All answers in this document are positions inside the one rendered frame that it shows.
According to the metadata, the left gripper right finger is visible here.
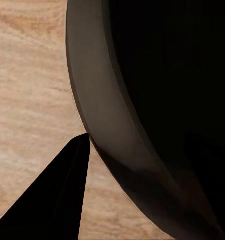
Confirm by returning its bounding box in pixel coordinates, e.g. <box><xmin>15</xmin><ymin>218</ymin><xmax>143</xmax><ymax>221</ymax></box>
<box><xmin>184</xmin><ymin>133</ymin><xmax>225</xmax><ymax>235</ymax></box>

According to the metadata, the cauldron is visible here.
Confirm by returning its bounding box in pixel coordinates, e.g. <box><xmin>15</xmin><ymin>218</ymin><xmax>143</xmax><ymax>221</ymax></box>
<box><xmin>65</xmin><ymin>0</ymin><xmax>225</xmax><ymax>240</ymax></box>

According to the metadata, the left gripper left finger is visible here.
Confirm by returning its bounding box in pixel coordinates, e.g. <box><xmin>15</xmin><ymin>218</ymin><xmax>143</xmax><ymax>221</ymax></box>
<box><xmin>0</xmin><ymin>133</ymin><xmax>91</xmax><ymax>240</ymax></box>

